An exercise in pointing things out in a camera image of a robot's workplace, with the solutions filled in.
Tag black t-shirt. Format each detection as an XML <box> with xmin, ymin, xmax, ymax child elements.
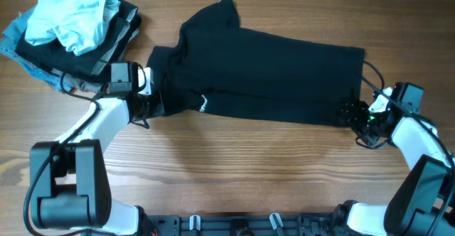
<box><xmin>147</xmin><ymin>0</ymin><xmax>365</xmax><ymax>127</ymax></box>

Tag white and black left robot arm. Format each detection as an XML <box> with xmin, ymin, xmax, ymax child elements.
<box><xmin>23</xmin><ymin>62</ymin><xmax>160</xmax><ymax>235</ymax></box>

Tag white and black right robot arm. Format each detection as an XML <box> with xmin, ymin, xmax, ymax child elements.
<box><xmin>328</xmin><ymin>82</ymin><xmax>454</xmax><ymax>235</ymax></box>

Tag folded grey garment in stack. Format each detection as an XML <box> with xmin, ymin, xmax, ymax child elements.
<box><xmin>51</xmin><ymin>28</ymin><xmax>140</xmax><ymax>94</ymax></box>

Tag folded black garment in stack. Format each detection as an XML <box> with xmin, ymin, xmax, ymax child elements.
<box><xmin>15</xmin><ymin>0</ymin><xmax>141</xmax><ymax>82</ymax></box>

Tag light blue crumpled garment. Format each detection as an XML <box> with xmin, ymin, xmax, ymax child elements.
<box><xmin>25</xmin><ymin>0</ymin><xmax>121</xmax><ymax>56</ymax></box>

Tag folded blue denim jeans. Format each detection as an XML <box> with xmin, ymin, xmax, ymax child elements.
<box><xmin>1</xmin><ymin>7</ymin><xmax>62</xmax><ymax>91</ymax></box>

